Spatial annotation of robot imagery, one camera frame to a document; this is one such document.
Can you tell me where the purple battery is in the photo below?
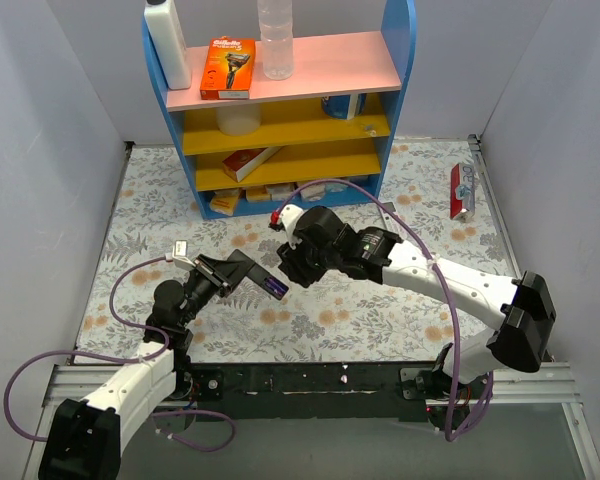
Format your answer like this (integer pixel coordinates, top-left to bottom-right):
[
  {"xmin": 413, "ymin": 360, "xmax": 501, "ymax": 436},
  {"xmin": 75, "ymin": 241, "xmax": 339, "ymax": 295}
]
[{"xmin": 268, "ymin": 278, "xmax": 288, "ymax": 300}]

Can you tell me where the black remote control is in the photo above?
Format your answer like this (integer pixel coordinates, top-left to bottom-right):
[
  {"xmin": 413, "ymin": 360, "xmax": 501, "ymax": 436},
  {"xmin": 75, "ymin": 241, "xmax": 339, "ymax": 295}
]
[{"xmin": 247, "ymin": 264, "xmax": 289, "ymax": 300}]

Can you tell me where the dark battery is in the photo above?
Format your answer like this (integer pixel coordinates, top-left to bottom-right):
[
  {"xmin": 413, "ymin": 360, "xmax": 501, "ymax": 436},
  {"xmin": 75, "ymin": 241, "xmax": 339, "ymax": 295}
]
[{"xmin": 264, "ymin": 277, "xmax": 280, "ymax": 296}]

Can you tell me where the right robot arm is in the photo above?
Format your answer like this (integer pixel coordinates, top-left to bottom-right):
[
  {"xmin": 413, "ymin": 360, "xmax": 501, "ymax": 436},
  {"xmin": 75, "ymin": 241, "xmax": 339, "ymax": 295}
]
[{"xmin": 272, "ymin": 205, "xmax": 556, "ymax": 398}]

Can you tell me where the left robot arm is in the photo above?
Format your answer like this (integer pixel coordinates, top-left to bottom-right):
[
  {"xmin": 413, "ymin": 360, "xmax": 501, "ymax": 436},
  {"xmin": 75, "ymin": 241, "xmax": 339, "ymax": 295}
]
[{"xmin": 38, "ymin": 242, "xmax": 254, "ymax": 479}]

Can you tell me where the white remote control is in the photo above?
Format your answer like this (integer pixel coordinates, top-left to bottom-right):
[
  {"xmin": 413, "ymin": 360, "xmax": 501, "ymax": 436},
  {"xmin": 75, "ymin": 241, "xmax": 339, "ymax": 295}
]
[{"xmin": 378, "ymin": 202, "xmax": 395, "ymax": 230}]

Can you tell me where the yellow Kamenoko sponge pack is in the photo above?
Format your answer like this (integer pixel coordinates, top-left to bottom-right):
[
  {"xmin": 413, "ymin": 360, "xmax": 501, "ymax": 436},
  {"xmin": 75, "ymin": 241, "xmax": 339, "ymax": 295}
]
[{"xmin": 209, "ymin": 194, "xmax": 241, "ymax": 216}]

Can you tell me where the white sponge pack tilted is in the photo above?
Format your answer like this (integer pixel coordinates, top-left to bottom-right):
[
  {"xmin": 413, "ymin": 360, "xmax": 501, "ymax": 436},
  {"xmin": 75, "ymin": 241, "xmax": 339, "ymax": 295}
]
[{"xmin": 296, "ymin": 182, "xmax": 326, "ymax": 202}]

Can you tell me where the mint green sponge pack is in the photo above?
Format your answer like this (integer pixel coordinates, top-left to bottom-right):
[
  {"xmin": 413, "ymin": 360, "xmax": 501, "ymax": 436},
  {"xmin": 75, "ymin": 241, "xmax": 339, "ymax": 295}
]
[{"xmin": 324, "ymin": 179, "xmax": 349, "ymax": 194}]

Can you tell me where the red and white long box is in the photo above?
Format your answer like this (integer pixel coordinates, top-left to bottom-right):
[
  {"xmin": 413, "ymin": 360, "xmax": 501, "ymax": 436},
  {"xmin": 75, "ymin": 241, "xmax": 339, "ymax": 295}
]
[{"xmin": 222, "ymin": 147, "xmax": 281, "ymax": 182}]

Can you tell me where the blue wooden shelf unit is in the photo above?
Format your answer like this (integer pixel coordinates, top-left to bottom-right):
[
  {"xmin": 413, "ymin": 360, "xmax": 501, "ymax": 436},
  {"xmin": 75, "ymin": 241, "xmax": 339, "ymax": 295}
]
[{"xmin": 142, "ymin": 1, "xmax": 417, "ymax": 219}]

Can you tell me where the small clear wrapped item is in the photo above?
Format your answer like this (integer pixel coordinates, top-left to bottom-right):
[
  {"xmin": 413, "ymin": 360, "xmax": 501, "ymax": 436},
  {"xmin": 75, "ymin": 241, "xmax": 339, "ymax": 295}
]
[{"xmin": 364, "ymin": 125, "xmax": 377, "ymax": 137}]

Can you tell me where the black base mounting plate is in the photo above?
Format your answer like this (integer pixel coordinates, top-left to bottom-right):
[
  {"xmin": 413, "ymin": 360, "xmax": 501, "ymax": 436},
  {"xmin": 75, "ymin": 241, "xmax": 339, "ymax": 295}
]
[{"xmin": 179, "ymin": 362, "xmax": 491, "ymax": 424}]

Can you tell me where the blue and white can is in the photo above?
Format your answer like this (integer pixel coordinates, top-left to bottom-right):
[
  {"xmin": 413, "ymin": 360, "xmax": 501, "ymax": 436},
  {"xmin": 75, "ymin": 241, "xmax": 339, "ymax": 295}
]
[{"xmin": 321, "ymin": 93, "xmax": 367, "ymax": 120}]

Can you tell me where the orange Gillette razor box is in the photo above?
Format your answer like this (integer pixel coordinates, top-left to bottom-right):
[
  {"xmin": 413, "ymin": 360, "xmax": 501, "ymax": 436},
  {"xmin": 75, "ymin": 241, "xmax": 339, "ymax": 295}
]
[{"xmin": 200, "ymin": 37, "xmax": 256, "ymax": 101}]

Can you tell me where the clear plastic water bottle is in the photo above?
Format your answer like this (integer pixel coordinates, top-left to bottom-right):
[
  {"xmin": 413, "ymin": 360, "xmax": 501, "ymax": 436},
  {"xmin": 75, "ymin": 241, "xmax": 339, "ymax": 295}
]
[{"xmin": 257, "ymin": 0, "xmax": 294, "ymax": 80}]

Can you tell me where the white plastic bottle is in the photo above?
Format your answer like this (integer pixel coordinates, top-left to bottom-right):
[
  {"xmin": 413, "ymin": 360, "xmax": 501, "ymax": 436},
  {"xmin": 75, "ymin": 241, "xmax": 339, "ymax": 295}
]
[{"xmin": 144, "ymin": 0, "xmax": 192, "ymax": 90}]

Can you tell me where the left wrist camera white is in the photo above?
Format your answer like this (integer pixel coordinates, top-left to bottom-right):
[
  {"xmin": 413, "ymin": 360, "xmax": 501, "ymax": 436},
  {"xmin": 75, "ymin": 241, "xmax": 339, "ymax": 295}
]
[{"xmin": 165, "ymin": 240, "xmax": 194, "ymax": 271}]

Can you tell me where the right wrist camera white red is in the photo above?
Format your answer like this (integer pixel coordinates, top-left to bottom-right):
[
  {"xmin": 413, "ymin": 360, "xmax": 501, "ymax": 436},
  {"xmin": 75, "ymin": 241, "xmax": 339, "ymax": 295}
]
[{"xmin": 269, "ymin": 204, "xmax": 305, "ymax": 249}]

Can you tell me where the aluminium rail frame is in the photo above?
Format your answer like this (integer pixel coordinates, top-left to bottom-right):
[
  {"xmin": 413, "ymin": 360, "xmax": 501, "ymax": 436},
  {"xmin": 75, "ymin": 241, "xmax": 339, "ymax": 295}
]
[{"xmin": 42, "ymin": 133, "xmax": 600, "ymax": 480}]

